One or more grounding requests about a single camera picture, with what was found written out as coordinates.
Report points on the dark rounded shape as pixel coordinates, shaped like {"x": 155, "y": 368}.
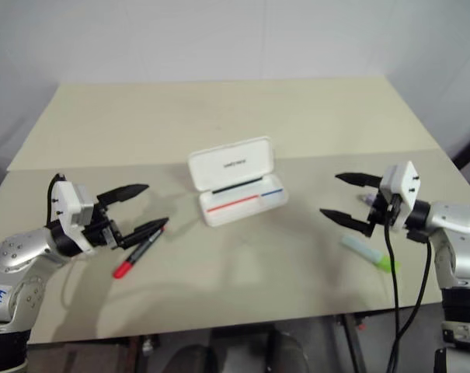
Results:
{"x": 287, "y": 353}

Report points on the purple marker pen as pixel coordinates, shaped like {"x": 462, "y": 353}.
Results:
{"x": 366, "y": 198}

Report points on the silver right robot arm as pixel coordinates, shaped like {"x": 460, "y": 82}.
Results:
{"x": 456, "y": 221}

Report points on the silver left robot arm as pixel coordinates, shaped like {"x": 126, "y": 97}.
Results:
{"x": 23, "y": 248}

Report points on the pale highlighter with green cap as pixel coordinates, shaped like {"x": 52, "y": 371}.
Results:
{"x": 364, "y": 250}

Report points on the black marker with red cap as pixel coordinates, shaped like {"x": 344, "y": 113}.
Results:
{"x": 139, "y": 252}

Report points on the white open pencil case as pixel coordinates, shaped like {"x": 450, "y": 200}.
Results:
{"x": 234, "y": 171}

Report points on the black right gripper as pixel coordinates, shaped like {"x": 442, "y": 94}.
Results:
{"x": 382, "y": 211}

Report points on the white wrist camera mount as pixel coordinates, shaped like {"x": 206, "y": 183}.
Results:
{"x": 67, "y": 202}
{"x": 405, "y": 182}

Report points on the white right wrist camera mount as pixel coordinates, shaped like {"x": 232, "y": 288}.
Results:
{"x": 405, "y": 182}

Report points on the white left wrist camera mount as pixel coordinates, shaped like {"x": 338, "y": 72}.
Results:
{"x": 67, "y": 202}

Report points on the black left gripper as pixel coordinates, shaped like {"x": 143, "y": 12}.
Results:
{"x": 102, "y": 229}

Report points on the metal table frame leg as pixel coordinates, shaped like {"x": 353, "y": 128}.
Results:
{"x": 351, "y": 342}

